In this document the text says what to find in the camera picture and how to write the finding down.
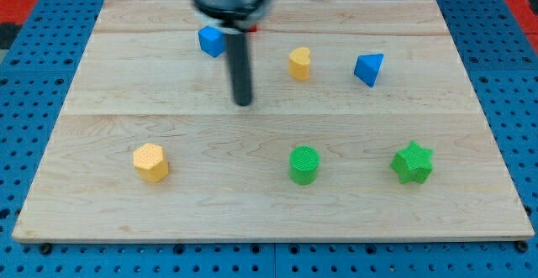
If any blue cube block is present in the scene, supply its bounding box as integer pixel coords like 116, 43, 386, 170
198, 26, 225, 58

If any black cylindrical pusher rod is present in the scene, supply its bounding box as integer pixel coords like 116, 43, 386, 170
224, 33, 253, 107

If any yellow heart block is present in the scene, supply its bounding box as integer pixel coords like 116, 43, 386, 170
288, 47, 311, 81

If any yellow hexagon block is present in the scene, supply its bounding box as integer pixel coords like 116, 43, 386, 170
133, 143, 169, 183

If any green star block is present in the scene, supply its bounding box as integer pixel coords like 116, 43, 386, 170
390, 140, 434, 184

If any green cylinder block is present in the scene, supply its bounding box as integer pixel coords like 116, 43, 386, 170
288, 145, 320, 185

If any blue triangle block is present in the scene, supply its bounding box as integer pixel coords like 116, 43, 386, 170
353, 54, 384, 87

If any wooden board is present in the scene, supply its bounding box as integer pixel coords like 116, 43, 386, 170
13, 0, 535, 244

